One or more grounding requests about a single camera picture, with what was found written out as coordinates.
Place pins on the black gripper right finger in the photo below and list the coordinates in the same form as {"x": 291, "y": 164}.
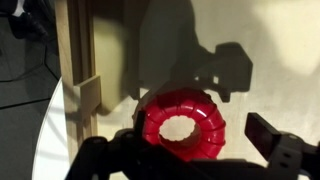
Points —
{"x": 261, "y": 134}

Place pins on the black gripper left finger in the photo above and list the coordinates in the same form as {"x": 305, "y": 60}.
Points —
{"x": 139, "y": 125}

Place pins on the light wooden slatted tray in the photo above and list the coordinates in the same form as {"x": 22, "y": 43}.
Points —
{"x": 196, "y": 67}

